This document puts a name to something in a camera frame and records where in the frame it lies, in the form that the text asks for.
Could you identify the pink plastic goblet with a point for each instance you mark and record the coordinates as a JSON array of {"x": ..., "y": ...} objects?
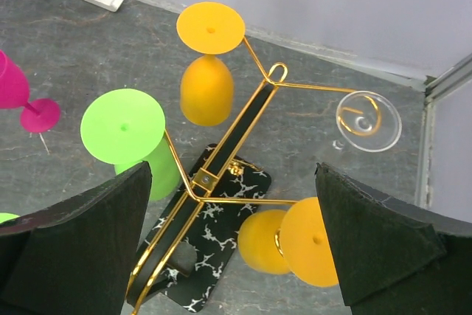
[{"x": 37, "y": 116}]

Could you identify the clear champagne flute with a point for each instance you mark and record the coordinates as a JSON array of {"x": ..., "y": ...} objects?
[{"x": 368, "y": 121}]

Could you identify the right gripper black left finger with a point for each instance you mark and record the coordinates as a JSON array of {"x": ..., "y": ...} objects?
[{"x": 76, "y": 256}]

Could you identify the gold wire wine glass rack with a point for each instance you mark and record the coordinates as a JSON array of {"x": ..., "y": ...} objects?
[{"x": 154, "y": 258}]

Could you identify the orange plastic goblet front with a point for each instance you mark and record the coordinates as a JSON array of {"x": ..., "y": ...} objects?
[{"x": 207, "y": 86}]

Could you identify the green plastic goblet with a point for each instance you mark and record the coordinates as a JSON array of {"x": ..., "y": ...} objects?
[
  {"x": 124, "y": 127},
  {"x": 5, "y": 216}
]

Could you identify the orange plastic goblet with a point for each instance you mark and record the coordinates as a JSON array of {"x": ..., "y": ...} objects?
[
  {"x": 294, "y": 240},
  {"x": 207, "y": 86}
]

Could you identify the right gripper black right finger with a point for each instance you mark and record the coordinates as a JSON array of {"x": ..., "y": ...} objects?
[{"x": 393, "y": 257}]

